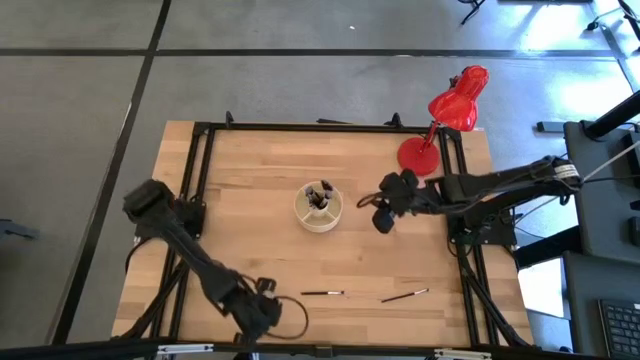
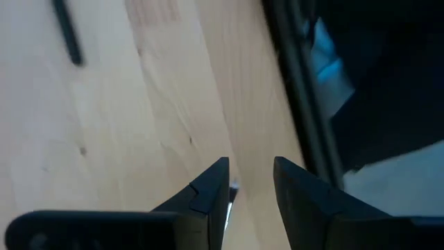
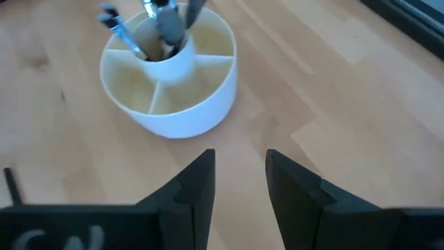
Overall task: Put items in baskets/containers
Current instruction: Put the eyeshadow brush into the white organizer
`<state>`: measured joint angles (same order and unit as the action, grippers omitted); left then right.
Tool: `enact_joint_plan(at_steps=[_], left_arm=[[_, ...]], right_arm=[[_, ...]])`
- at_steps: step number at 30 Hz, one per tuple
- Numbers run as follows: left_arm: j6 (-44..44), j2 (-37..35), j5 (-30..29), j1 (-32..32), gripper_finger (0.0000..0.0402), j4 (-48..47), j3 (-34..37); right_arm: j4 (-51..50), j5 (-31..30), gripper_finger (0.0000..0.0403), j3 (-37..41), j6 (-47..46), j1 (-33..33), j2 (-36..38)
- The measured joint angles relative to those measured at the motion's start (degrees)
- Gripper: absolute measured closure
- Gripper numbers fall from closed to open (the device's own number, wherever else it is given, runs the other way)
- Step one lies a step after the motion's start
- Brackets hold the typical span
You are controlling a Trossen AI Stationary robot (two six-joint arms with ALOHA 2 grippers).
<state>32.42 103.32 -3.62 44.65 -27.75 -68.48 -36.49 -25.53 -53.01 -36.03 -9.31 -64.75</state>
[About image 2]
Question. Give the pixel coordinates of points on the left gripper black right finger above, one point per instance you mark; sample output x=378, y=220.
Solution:
x=329, y=222

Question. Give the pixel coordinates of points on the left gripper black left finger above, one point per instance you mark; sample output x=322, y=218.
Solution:
x=104, y=231

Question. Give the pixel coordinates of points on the black slim pen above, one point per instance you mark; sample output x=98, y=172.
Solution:
x=69, y=34

